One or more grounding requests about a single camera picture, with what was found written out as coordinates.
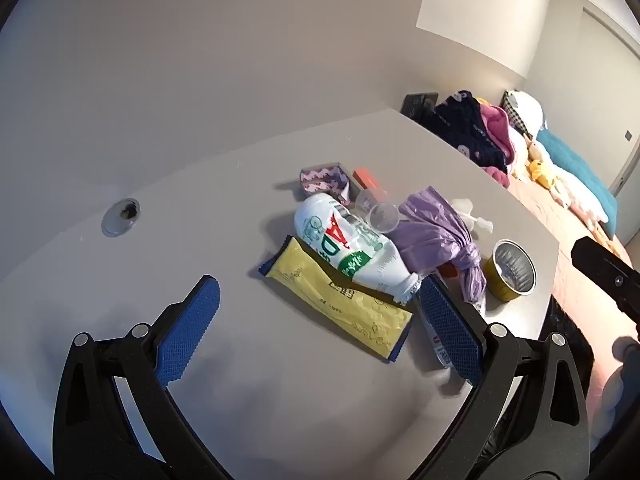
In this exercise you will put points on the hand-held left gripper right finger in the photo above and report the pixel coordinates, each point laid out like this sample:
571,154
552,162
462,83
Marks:
450,330

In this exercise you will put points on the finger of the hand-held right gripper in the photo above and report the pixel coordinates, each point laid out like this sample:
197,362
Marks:
607,275

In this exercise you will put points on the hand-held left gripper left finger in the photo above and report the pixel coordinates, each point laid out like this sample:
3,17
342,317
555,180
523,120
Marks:
195,325

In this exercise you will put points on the long white cardboard box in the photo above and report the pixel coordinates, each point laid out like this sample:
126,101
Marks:
434,342

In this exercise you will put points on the golden foil cup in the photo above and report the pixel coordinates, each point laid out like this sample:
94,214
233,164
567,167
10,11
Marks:
512,270

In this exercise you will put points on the purple plastic bag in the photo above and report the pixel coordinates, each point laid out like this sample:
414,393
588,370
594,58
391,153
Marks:
430,235

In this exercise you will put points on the yellow snack packet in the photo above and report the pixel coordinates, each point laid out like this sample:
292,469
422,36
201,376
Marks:
345,305

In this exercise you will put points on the white sponge bottle brush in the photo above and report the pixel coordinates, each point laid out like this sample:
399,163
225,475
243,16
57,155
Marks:
462,207

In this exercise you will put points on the clear plastic cup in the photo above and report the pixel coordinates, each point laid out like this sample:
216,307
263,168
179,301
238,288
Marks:
377,210

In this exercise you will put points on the white plastic milk bottle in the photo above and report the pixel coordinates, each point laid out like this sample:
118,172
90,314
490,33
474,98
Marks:
340,240

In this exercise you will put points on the small orange box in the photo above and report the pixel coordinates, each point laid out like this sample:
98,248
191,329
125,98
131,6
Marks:
364,177

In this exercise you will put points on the pink patterned small box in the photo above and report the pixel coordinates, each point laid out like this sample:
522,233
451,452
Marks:
322,180

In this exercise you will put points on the bed with orange sheet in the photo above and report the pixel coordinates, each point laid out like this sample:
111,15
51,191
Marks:
565,280

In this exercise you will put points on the small orange scrap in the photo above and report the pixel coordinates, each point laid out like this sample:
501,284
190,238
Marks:
449,271

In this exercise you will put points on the white goose plush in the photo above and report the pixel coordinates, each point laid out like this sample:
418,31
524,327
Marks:
575,192

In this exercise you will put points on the yellow duck plush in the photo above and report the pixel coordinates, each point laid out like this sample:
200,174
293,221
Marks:
539,169

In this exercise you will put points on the pink printed fleece blanket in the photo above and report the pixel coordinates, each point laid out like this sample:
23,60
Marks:
495,175

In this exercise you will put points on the checkered patchwork pillow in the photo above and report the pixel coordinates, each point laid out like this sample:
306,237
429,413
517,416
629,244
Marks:
525,110

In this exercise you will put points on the navy printed garment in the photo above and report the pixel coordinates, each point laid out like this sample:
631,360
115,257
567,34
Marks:
467,130

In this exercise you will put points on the dark wall control panel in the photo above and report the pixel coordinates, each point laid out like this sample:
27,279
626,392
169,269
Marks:
420,105

